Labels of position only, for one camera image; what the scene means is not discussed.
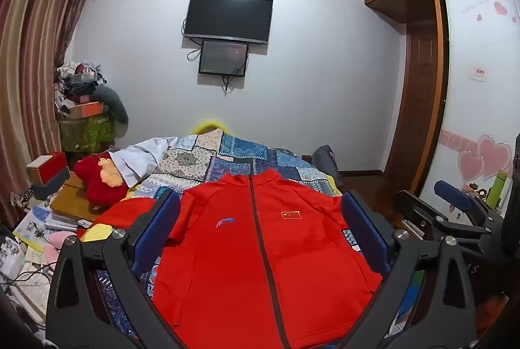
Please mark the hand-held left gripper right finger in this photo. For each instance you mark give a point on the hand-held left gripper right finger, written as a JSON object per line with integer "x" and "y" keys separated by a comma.
{"x": 365, "y": 228}

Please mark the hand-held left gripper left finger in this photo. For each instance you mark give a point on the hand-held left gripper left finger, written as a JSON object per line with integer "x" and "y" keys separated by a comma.
{"x": 159, "y": 222}

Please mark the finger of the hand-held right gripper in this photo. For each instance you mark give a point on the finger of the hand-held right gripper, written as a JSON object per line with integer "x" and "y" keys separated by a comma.
{"x": 418, "y": 210}
{"x": 453, "y": 195}

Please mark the red zip jacket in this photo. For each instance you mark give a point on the red zip jacket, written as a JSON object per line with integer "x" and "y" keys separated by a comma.
{"x": 260, "y": 251}

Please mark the pile of clothes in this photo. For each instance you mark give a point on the pile of clothes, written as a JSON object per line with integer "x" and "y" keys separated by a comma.
{"x": 75, "y": 82}

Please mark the red cloth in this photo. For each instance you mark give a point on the red cloth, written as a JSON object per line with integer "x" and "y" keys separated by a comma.
{"x": 122, "y": 217}

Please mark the green bottle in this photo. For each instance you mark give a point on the green bottle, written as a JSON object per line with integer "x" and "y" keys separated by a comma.
{"x": 496, "y": 190}

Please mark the white cloth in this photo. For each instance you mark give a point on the white cloth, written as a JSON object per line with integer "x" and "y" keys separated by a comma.
{"x": 140, "y": 160}

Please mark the grey hanging cloth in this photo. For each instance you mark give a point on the grey hanging cloth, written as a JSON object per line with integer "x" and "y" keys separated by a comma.
{"x": 325, "y": 166}

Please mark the red plush toy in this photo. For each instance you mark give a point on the red plush toy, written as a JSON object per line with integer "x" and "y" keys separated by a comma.
{"x": 91, "y": 178}

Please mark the brown cardboard box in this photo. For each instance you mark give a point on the brown cardboard box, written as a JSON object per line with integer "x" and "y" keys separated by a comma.
{"x": 71, "y": 198}

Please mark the stack of books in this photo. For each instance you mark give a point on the stack of books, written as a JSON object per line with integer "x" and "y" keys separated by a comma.
{"x": 61, "y": 222}

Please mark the wooden door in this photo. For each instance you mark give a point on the wooden door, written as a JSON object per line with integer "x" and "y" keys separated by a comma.
{"x": 418, "y": 97}

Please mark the pink object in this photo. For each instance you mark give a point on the pink object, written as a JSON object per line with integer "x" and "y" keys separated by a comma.
{"x": 57, "y": 247}

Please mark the blue patchwork blanket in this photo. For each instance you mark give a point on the blue patchwork blanket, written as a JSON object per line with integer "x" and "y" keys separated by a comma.
{"x": 243, "y": 158}

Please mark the yellow curved headboard object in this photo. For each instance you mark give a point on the yellow curved headboard object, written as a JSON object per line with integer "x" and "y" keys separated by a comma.
{"x": 209, "y": 126}

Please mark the white sliding door with hearts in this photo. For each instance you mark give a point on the white sliding door with hearts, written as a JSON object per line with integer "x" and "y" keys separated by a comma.
{"x": 475, "y": 88}

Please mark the green patterned cloth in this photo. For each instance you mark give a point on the green patterned cloth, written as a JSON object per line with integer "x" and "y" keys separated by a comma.
{"x": 87, "y": 133}

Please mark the grey box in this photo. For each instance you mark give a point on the grey box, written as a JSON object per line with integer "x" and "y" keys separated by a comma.
{"x": 50, "y": 186}

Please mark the red storage box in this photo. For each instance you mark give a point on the red storage box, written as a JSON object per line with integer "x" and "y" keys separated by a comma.
{"x": 50, "y": 166}

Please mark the grey long pillow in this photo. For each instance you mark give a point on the grey long pillow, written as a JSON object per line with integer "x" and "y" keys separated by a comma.
{"x": 115, "y": 105}

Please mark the loose printed papers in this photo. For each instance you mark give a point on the loose printed papers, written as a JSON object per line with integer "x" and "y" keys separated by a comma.
{"x": 30, "y": 229}

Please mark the orange box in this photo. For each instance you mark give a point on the orange box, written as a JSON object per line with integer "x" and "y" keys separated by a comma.
{"x": 85, "y": 110}

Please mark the small black monitor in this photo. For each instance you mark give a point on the small black monitor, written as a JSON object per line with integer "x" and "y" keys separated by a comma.
{"x": 223, "y": 58}

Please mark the striped brown curtain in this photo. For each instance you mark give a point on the striped brown curtain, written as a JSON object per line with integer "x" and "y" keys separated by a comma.
{"x": 32, "y": 48}

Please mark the black wall television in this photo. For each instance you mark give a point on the black wall television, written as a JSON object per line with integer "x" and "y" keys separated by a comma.
{"x": 228, "y": 17}

